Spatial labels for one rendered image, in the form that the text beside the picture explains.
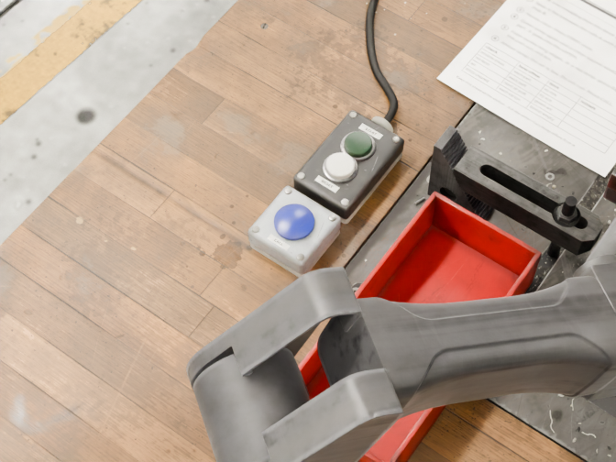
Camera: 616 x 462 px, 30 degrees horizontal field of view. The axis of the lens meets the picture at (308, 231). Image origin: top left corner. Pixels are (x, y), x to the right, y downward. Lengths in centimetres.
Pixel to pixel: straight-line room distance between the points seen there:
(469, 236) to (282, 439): 56
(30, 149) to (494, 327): 179
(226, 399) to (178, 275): 51
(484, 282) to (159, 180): 35
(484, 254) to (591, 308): 44
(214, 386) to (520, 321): 18
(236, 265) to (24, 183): 123
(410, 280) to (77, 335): 33
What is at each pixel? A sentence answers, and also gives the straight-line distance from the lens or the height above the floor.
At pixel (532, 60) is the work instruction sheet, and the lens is 130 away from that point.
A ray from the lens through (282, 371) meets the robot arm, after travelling 66.
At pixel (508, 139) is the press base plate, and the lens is 124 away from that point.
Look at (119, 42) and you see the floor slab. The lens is 250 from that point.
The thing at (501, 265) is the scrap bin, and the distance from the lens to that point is 115.
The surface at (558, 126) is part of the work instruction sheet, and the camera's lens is 125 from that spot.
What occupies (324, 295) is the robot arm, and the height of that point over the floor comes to 136.
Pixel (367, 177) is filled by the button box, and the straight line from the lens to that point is 116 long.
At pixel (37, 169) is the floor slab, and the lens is 235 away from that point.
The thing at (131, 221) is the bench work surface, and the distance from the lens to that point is 119.
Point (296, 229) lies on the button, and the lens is 112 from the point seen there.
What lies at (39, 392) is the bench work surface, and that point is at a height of 90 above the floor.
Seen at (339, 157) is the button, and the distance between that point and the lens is 116.
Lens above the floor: 191
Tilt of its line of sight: 60 degrees down
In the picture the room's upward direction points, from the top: 2 degrees counter-clockwise
